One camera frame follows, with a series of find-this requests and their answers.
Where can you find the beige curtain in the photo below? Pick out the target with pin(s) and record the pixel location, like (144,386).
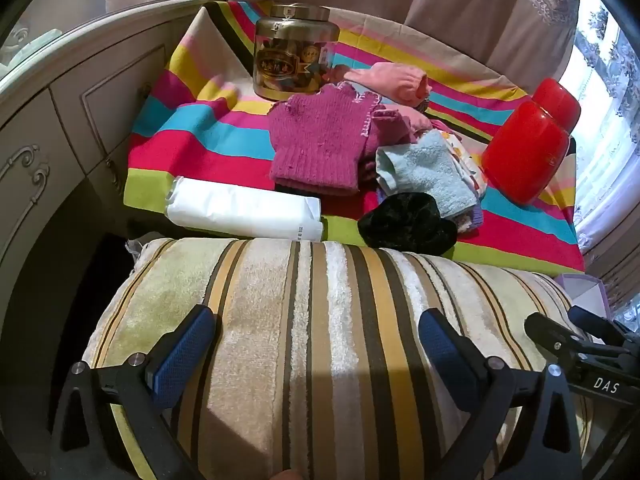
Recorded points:
(400,0)

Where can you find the purple sock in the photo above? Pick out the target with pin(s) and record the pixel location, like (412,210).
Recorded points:
(472,220)

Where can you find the light blue terry sock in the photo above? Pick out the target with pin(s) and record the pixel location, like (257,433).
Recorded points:
(425,175)

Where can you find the black velvet scrunchie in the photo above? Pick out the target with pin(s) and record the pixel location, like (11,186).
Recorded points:
(405,225)

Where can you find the pink sock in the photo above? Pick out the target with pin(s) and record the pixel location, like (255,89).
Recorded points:
(390,80)

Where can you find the red thermos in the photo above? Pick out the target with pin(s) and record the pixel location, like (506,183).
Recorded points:
(525,150)

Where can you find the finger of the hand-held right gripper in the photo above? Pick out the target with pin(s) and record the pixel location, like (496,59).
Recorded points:
(600,327)
(550,337)

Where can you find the colourful striped cloth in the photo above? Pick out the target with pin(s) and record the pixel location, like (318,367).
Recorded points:
(210,130)

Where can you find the white carved dresser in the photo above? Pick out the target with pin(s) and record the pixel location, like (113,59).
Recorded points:
(60,125)

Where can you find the white plastic bag roll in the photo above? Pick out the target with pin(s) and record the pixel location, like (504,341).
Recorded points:
(240,210)

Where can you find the grey knitted sock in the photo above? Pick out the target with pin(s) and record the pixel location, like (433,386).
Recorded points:
(422,105)

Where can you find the white fruit print pouch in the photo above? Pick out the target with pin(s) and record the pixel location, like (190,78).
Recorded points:
(465,160)

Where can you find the magenta knitted glove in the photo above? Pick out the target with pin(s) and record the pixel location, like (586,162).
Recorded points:
(315,140)
(390,135)

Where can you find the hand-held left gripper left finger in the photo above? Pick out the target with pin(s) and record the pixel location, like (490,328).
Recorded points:
(182,350)

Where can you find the beige striped plush cushion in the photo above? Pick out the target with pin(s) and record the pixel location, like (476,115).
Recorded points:
(320,335)

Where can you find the white lace curtain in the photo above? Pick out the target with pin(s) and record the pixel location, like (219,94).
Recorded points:
(610,125)

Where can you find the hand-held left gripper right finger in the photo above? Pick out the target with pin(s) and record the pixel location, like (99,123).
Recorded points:
(447,355)

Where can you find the glass jar with gold lid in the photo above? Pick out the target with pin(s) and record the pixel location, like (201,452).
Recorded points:
(290,60)

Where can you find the purple cardboard box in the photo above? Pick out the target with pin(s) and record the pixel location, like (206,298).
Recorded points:
(582,287)

